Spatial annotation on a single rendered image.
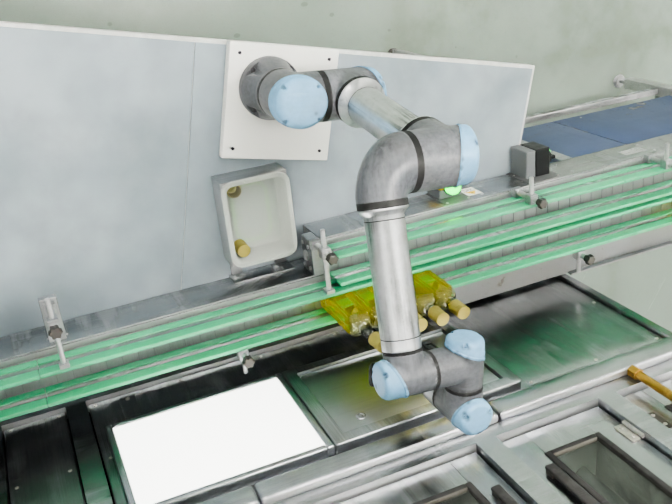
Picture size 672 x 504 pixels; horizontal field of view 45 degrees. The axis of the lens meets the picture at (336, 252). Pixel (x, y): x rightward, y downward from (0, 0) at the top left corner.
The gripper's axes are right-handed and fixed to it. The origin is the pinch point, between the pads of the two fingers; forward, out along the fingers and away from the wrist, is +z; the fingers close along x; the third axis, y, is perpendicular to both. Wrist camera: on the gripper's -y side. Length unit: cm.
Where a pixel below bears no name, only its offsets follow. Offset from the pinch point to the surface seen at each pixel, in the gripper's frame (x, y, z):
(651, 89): 29, 164, 92
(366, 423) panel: -13.2, -8.5, -8.8
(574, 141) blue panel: 22, 101, 59
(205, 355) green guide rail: -6.2, -34.9, 24.1
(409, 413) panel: -11.7, 0.7, -11.4
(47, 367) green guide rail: -2, -70, 26
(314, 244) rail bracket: 15.3, -4.3, 28.4
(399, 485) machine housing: -17.4, -9.6, -25.9
